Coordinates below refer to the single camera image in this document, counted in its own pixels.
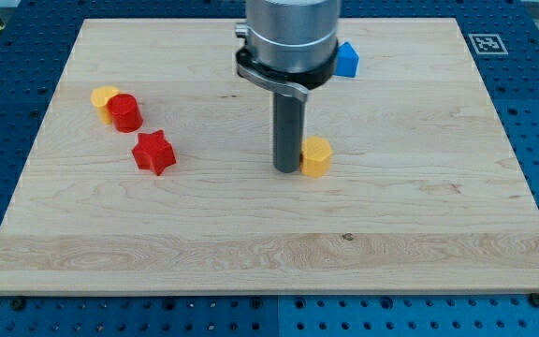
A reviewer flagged yellow cylinder block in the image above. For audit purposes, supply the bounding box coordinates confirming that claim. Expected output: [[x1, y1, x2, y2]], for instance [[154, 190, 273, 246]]
[[91, 86, 120, 125]]

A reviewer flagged red star block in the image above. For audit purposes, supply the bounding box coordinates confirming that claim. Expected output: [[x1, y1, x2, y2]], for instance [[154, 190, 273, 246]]
[[132, 129, 177, 176]]

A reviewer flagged yellow hexagon block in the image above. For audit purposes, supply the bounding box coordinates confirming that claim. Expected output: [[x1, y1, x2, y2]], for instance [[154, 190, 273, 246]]
[[300, 136, 333, 178]]

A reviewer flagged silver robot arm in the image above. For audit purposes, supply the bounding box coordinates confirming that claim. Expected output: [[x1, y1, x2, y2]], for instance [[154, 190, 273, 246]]
[[235, 0, 342, 173]]

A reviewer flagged red cylinder block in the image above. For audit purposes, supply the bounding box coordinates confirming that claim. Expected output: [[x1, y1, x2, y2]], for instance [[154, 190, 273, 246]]
[[107, 94, 143, 133]]

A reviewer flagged blue pentagon block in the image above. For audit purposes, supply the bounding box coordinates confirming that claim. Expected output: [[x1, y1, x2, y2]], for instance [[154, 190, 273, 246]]
[[334, 42, 359, 78]]

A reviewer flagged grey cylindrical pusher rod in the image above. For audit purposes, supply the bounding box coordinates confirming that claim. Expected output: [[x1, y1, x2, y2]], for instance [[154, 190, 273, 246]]
[[273, 93, 305, 173]]

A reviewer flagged wooden board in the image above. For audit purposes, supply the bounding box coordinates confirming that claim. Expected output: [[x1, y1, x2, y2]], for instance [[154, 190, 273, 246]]
[[0, 18, 539, 296]]

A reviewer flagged white fiducial marker tag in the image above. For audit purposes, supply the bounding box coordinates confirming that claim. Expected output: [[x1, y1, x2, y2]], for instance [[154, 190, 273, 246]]
[[469, 33, 508, 55]]

